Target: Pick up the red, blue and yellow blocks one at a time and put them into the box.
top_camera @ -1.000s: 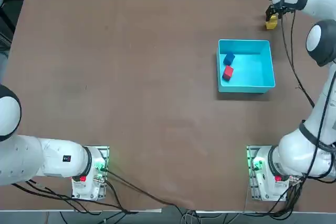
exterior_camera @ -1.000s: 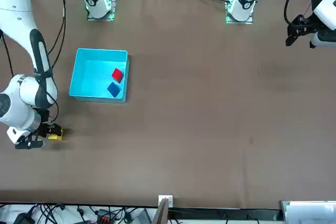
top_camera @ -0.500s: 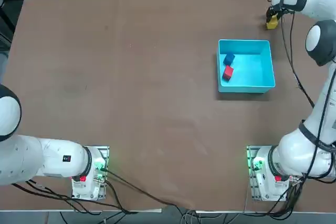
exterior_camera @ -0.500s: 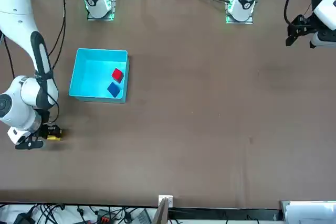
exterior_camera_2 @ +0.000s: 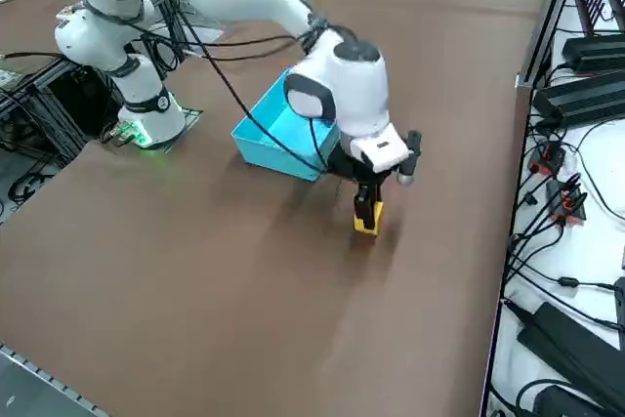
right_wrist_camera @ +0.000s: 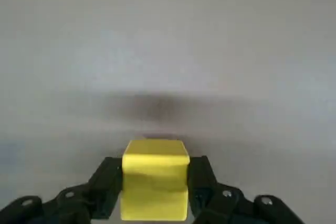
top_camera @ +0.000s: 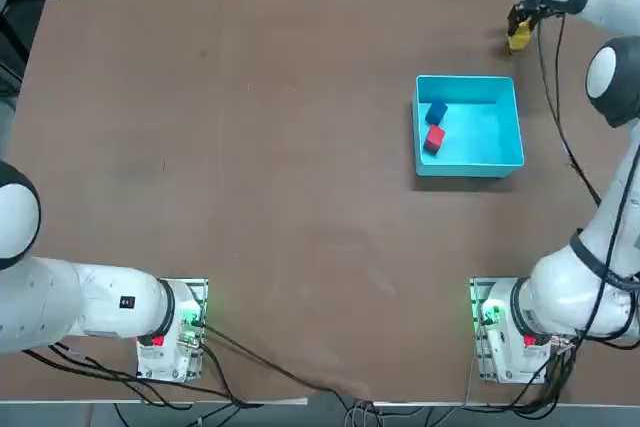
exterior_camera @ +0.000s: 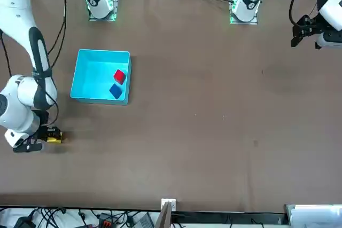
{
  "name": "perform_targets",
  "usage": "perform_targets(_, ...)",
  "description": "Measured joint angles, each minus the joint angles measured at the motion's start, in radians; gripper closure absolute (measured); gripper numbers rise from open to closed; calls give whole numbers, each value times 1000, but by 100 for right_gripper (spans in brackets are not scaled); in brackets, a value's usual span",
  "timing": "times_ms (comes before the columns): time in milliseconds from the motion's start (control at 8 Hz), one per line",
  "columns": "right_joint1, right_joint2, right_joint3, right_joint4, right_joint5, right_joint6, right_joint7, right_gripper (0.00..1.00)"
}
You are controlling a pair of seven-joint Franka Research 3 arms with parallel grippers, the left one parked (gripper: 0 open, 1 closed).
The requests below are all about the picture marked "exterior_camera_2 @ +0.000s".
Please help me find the yellow cube block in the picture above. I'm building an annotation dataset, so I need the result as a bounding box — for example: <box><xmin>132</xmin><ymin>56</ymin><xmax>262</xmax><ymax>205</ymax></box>
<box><xmin>354</xmin><ymin>199</ymin><xmax>385</xmax><ymax>238</ymax></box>

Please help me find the black slotted rack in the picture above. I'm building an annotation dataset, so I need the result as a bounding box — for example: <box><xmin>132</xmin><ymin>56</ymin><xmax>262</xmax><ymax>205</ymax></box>
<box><xmin>574</xmin><ymin>0</ymin><xmax>625</xmax><ymax>38</ymax></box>

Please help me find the black aluminium frame stand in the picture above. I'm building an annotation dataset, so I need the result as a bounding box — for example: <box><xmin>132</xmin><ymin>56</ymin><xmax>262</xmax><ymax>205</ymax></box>
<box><xmin>0</xmin><ymin>53</ymin><xmax>123</xmax><ymax>164</ymax></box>

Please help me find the large black power brick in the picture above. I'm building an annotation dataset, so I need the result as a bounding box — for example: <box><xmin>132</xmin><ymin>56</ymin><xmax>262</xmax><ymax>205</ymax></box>
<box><xmin>516</xmin><ymin>301</ymin><xmax>625</xmax><ymax>411</ymax></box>

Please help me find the cyan plastic box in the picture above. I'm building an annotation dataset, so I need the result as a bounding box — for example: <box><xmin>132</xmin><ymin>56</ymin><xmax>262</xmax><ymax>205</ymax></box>
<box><xmin>230</xmin><ymin>67</ymin><xmax>343</xmax><ymax>183</ymax></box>

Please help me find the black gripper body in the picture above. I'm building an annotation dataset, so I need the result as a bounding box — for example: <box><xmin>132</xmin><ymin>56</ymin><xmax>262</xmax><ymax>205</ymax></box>
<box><xmin>326</xmin><ymin>145</ymin><xmax>393</xmax><ymax>189</ymax></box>

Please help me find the ribbed black power brick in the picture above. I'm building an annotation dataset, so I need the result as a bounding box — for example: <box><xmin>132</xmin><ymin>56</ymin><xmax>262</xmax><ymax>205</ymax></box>
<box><xmin>532</xmin><ymin>69</ymin><xmax>625</xmax><ymax>131</ymax></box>

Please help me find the orange black plug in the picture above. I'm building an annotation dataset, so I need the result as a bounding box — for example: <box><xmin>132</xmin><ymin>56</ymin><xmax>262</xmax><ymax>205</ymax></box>
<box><xmin>529</xmin><ymin>141</ymin><xmax>567</xmax><ymax>177</ymax></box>

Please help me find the orange black clamp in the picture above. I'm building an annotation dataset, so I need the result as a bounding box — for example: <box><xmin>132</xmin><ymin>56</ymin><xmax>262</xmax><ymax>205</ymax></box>
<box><xmin>545</xmin><ymin>173</ymin><xmax>588</xmax><ymax>227</ymax></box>

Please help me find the black cable with ferrite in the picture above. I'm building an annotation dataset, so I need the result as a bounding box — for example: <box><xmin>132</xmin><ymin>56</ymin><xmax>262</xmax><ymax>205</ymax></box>
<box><xmin>507</xmin><ymin>268</ymin><xmax>617</xmax><ymax>294</ymax></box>

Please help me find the aluminium camera post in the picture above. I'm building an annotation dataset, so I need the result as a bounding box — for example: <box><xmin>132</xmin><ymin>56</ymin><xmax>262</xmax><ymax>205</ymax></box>
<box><xmin>516</xmin><ymin>0</ymin><xmax>585</xmax><ymax>91</ymax></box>

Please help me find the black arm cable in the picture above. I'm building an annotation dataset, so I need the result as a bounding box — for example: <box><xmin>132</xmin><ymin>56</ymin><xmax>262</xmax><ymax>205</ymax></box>
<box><xmin>141</xmin><ymin>0</ymin><xmax>338</xmax><ymax>175</ymax></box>

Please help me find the grey metal rail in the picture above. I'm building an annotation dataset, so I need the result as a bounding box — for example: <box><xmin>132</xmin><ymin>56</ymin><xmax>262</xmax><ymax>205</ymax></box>
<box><xmin>0</xmin><ymin>342</ymin><xmax>109</xmax><ymax>417</ymax></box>

